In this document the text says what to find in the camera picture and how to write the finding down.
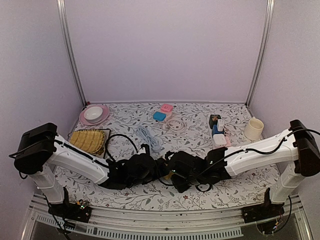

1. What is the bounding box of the white power strip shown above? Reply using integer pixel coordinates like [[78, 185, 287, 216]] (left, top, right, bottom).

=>
[[211, 119, 231, 148]]

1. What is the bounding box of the white charger with cable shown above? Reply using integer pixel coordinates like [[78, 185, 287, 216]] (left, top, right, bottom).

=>
[[216, 119, 231, 136]]

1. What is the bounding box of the yellow cube socket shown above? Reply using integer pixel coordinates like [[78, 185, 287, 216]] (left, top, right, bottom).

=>
[[163, 172, 174, 180]]

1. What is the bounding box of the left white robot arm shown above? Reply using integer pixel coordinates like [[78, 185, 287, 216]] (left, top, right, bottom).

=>
[[9, 122, 168, 217]]

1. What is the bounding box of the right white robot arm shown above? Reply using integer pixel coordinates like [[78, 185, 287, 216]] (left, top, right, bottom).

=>
[[164, 119, 320, 218]]

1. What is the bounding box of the blue cube socket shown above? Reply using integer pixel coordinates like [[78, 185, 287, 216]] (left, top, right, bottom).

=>
[[211, 124, 225, 136]]

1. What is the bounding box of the pink cube socket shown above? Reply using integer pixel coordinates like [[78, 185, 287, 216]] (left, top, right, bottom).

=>
[[215, 136, 231, 148]]

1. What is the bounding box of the dark green cube socket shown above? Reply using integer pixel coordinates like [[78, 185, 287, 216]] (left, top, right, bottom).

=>
[[209, 114, 221, 129]]

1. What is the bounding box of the blue case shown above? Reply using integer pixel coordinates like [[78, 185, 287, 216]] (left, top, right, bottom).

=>
[[153, 111, 166, 122]]

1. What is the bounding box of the yellow woven basket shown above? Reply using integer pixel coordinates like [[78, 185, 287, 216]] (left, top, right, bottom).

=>
[[69, 129, 106, 155]]

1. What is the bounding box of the pink case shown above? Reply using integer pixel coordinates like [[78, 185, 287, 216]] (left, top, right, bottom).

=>
[[160, 103, 174, 113]]

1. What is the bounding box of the pink plate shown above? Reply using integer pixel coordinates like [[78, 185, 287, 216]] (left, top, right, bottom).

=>
[[79, 104, 110, 126]]

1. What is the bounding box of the white bowl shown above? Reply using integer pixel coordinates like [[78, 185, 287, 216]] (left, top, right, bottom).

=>
[[83, 106, 103, 123]]

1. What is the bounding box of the cream mug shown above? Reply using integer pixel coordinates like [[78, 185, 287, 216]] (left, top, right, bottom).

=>
[[244, 117, 264, 141]]

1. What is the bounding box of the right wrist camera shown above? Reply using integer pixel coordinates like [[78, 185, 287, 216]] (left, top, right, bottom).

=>
[[164, 151, 175, 163]]

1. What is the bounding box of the light blue power cable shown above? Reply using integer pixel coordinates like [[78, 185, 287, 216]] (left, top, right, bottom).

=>
[[134, 125, 165, 154]]

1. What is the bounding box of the white pink coiled cable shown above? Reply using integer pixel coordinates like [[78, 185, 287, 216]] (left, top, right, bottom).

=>
[[161, 112, 187, 133]]

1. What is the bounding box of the front aluminium rail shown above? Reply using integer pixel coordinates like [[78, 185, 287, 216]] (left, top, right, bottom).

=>
[[21, 194, 313, 240]]

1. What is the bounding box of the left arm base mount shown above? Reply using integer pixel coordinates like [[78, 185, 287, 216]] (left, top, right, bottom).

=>
[[48, 187, 92, 223]]

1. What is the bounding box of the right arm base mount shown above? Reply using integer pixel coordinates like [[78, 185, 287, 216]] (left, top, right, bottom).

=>
[[241, 187, 290, 223]]

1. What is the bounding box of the left aluminium frame post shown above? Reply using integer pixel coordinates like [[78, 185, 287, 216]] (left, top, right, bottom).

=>
[[56, 0, 87, 107]]

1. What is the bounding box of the aluminium frame post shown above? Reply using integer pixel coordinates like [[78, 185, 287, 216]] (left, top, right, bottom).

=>
[[245, 0, 275, 109], [56, 0, 87, 107]]

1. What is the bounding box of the right aluminium frame post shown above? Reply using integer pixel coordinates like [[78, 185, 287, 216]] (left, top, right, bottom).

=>
[[245, 0, 275, 109]]

